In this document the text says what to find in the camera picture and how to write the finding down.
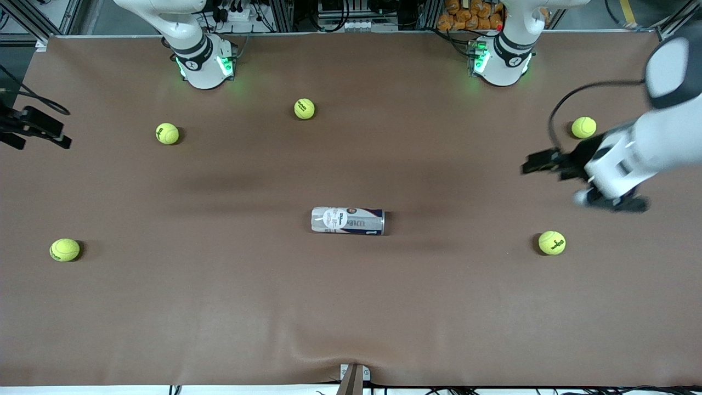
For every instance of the yellow tennis ball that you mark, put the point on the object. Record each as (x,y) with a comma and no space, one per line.
(552,242)
(64,249)
(304,108)
(167,133)
(583,127)

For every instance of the aluminium frame strut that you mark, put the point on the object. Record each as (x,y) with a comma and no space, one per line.
(670,30)
(33,28)

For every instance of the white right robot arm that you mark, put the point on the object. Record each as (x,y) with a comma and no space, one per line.
(203,66)

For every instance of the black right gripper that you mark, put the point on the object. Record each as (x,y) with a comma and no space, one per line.
(26,122)

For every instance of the white power strip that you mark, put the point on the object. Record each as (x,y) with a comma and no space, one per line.
(236,15)

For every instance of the clear tennis ball can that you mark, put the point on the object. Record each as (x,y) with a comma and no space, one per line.
(351,220)

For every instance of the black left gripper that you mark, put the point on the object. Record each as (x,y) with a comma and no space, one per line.
(582,154)

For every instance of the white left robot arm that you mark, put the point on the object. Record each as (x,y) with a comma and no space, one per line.
(669,137)

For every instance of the brown table mat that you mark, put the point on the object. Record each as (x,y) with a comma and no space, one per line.
(351,302)

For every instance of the metal table edge bracket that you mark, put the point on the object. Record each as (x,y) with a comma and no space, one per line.
(354,381)

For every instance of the white terminal strip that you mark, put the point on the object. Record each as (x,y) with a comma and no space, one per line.
(356,24)

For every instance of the orange mesh bag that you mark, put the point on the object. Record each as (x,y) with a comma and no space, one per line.
(466,19)

